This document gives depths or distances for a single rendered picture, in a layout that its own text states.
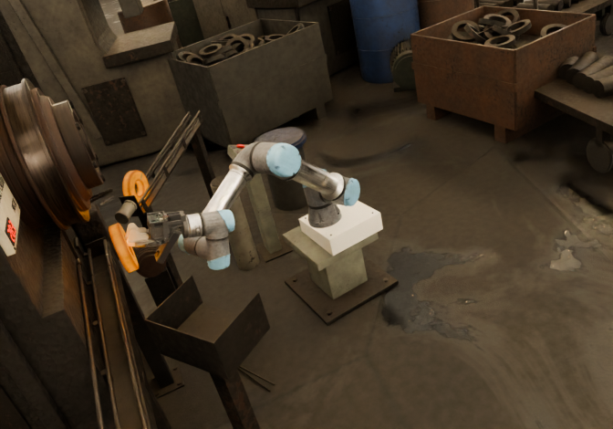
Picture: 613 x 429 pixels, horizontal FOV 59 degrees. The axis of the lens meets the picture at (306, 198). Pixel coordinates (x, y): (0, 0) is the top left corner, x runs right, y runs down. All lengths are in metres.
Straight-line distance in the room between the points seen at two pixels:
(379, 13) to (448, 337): 3.16
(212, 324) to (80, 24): 3.16
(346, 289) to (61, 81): 2.89
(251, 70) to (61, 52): 1.43
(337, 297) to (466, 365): 0.67
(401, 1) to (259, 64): 1.43
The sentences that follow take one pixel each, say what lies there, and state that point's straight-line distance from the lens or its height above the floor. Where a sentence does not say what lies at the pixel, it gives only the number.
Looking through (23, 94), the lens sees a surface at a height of 1.33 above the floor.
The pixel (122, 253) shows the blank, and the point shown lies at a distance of 1.71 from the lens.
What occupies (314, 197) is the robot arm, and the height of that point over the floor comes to 0.53.
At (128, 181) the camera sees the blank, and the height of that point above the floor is 0.77.
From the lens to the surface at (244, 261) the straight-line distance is 2.86.
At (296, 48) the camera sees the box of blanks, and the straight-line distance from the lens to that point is 4.25.
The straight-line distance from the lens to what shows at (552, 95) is 3.52.
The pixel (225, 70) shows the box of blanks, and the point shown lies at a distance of 3.93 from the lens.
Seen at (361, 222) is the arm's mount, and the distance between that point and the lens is 2.34.
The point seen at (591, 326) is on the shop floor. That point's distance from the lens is 2.40.
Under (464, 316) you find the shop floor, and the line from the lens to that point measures 2.41.
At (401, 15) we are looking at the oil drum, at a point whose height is 0.55.
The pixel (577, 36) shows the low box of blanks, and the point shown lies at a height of 0.54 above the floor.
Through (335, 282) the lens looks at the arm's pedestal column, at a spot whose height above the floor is 0.11.
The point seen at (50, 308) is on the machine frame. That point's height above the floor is 0.87.
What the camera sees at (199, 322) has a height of 0.60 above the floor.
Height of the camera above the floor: 1.67
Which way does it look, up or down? 30 degrees down
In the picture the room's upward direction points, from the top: 14 degrees counter-clockwise
